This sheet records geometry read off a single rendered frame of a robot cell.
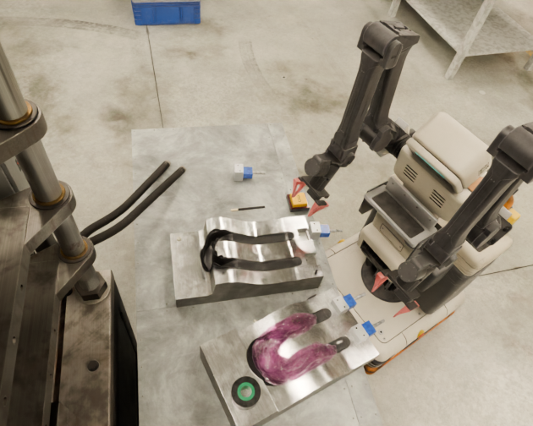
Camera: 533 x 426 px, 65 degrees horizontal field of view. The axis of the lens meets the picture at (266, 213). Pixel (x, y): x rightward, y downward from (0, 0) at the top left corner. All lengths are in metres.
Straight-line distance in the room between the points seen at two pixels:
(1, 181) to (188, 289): 0.62
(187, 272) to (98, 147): 1.82
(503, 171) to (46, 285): 1.16
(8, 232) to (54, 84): 2.69
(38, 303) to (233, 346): 0.54
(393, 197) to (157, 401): 1.01
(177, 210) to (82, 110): 1.90
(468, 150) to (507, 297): 1.74
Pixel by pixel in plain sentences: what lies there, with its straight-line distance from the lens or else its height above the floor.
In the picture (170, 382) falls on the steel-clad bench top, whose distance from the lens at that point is 1.38.
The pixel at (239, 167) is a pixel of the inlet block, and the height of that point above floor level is 0.85.
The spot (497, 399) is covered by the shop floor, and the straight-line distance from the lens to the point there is 2.63.
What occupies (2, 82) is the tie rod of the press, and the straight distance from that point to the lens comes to 0.90.
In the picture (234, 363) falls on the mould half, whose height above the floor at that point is 0.91.
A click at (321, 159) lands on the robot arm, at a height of 1.23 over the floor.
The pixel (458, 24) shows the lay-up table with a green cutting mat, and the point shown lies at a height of 0.26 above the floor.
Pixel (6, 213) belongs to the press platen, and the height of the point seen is 1.29.
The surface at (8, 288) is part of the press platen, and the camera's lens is 1.02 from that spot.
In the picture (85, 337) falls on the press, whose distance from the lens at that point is 1.49.
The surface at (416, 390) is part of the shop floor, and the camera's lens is 2.43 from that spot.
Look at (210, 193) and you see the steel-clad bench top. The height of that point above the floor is 0.80.
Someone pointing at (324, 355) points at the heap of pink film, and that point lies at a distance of 1.33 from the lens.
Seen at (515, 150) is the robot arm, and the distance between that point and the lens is 0.98.
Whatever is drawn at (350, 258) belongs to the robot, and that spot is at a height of 0.28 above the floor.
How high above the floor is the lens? 2.13
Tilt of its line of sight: 52 degrees down
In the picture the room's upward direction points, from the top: 11 degrees clockwise
